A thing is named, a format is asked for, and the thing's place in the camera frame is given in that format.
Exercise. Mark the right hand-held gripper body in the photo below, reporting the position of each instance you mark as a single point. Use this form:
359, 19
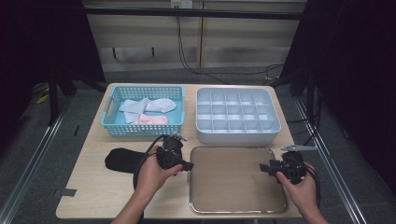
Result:
294, 168

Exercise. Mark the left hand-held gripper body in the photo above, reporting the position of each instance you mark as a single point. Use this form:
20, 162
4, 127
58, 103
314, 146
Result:
169, 155

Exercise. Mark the blue plastic basket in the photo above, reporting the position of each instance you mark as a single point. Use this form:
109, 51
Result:
177, 117

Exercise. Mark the transparent box lid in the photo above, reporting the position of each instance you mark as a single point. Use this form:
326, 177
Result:
230, 183

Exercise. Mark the black sock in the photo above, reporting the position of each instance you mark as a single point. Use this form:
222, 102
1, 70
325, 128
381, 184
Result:
123, 160

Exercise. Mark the white divided storage box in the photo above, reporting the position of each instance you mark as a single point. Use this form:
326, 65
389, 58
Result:
233, 137

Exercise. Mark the person's right hand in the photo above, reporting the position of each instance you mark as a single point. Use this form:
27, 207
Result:
302, 193

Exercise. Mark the person's left hand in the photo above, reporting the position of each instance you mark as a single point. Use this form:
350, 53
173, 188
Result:
152, 179

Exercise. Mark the white sock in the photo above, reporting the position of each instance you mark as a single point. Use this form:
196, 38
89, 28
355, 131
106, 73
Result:
134, 107
163, 105

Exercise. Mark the black floor tape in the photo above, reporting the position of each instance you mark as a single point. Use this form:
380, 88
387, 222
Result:
76, 130

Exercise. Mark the grey tape strip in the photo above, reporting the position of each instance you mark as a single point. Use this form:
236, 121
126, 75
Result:
67, 192

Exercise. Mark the black curtain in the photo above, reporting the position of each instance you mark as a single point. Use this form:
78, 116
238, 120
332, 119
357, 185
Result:
358, 62
31, 46

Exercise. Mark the black metal stand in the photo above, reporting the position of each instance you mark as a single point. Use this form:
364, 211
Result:
53, 102

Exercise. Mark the yellow floor tape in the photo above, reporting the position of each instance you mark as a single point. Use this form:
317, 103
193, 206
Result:
42, 99

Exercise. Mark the black horizontal bar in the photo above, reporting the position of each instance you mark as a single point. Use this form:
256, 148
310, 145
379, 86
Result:
186, 13

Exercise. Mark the metal floor rail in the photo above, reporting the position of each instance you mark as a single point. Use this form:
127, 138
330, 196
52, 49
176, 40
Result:
34, 160
328, 161

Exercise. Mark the black wall hook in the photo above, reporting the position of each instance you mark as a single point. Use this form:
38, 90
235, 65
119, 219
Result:
114, 53

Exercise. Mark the white wall socket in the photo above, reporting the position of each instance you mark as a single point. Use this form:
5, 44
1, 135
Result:
186, 3

